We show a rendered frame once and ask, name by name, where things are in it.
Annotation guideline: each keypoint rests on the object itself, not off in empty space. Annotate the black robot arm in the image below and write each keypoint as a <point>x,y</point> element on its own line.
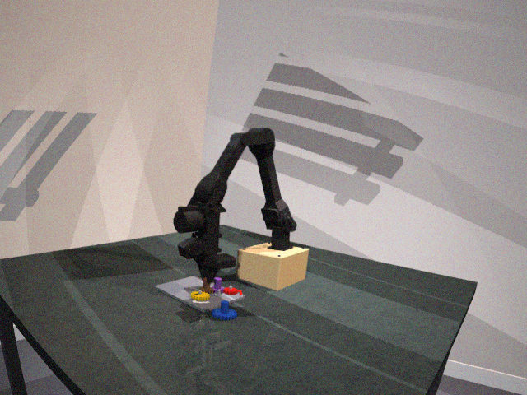
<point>204,208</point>

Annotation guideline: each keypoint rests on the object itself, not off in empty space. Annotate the purple gear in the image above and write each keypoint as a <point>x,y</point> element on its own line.
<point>218,285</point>

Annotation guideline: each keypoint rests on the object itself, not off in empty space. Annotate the red gear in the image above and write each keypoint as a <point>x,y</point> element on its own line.
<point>230,292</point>

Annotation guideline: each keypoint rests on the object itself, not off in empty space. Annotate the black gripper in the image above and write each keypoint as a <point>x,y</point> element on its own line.
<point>210,262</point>

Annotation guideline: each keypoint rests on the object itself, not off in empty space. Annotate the yellow gear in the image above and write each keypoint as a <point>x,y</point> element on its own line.
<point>196,296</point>

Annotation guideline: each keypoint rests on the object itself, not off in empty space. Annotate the blue gear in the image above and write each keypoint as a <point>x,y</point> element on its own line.
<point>224,313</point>

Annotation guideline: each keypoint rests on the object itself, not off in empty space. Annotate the brown gear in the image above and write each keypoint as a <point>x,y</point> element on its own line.
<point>206,287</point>

